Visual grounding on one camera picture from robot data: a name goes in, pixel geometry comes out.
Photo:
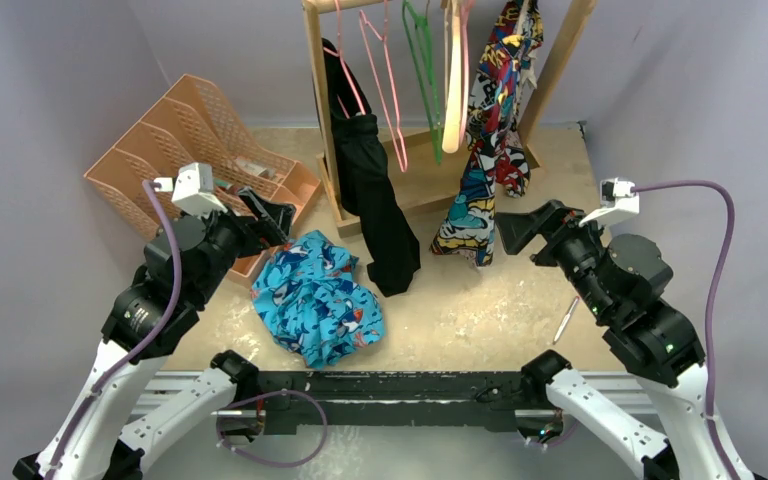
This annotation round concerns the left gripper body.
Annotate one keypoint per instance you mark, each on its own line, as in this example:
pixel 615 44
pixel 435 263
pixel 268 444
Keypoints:
pixel 234 237

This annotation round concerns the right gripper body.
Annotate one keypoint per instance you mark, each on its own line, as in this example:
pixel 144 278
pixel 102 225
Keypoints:
pixel 569 244

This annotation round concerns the blue shark print shorts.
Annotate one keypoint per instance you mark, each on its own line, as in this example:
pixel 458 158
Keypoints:
pixel 308 300

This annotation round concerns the pink wire hanger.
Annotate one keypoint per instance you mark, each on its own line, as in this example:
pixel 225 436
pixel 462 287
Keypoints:
pixel 385 83

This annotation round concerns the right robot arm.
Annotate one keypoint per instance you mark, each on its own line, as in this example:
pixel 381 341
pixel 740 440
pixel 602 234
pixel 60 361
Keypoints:
pixel 621 282

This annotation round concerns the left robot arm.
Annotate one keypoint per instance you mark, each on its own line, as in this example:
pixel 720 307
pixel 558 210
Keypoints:
pixel 183 266

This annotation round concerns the black shorts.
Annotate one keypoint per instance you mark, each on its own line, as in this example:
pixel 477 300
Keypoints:
pixel 365 188

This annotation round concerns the pink hanger with black shorts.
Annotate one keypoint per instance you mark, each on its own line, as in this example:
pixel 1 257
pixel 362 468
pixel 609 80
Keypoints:
pixel 343 64

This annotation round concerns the colourful comic print shorts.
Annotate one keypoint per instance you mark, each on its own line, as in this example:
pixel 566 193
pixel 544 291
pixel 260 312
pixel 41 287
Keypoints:
pixel 496 153

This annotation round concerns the green hanger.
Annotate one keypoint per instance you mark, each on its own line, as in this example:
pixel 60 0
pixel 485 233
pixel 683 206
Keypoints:
pixel 418 34

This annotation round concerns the pink plastic hanger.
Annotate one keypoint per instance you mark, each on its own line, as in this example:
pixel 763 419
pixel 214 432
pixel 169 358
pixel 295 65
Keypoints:
pixel 465 10

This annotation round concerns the wooden clothes rack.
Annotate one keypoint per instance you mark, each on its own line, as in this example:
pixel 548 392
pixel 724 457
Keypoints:
pixel 426 187

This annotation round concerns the peach plastic file organizer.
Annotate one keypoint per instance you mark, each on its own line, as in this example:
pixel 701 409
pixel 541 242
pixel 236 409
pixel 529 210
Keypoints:
pixel 195 122

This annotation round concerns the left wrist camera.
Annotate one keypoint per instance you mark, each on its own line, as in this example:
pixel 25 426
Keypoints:
pixel 190 187

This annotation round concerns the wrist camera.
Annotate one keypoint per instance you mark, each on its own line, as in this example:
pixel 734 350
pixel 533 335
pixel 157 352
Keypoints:
pixel 618 202
pixel 190 187

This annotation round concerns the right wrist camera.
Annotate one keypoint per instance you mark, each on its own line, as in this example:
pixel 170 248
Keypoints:
pixel 618 202

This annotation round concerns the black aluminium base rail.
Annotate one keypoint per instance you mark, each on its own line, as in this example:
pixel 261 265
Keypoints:
pixel 492 400

